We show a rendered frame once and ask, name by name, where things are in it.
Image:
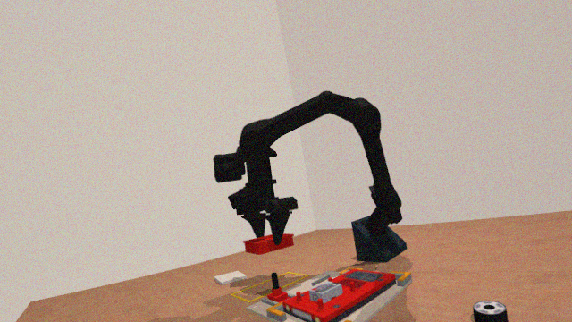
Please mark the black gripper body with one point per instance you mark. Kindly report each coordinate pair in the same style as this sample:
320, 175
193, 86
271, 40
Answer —
271, 204

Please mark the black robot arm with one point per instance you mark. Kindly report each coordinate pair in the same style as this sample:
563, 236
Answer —
257, 137

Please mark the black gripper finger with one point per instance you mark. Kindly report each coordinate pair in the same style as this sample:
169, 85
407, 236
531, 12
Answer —
257, 223
277, 223

